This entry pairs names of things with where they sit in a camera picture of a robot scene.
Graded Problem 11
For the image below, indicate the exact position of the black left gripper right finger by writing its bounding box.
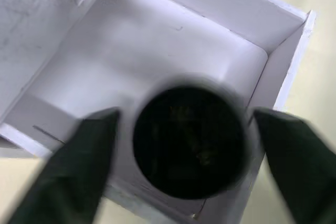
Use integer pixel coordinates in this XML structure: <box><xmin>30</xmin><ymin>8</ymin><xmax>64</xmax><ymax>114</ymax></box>
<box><xmin>252</xmin><ymin>106</ymin><xmax>336</xmax><ymax>224</ymax></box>

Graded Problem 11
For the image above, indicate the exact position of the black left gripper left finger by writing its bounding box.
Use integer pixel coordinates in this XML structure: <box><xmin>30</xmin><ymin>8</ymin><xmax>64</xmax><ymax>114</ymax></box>
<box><xmin>5</xmin><ymin>106</ymin><xmax>121</xmax><ymax>224</ymax></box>

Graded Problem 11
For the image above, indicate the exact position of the black round compact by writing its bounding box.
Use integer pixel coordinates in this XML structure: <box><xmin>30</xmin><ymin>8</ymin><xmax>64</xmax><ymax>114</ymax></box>
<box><xmin>126</xmin><ymin>72</ymin><xmax>253</xmax><ymax>200</ymax></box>

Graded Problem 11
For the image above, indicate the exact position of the white organizer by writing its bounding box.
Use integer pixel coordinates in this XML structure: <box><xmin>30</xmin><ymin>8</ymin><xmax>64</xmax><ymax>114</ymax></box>
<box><xmin>0</xmin><ymin>0</ymin><xmax>317</xmax><ymax>224</ymax></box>

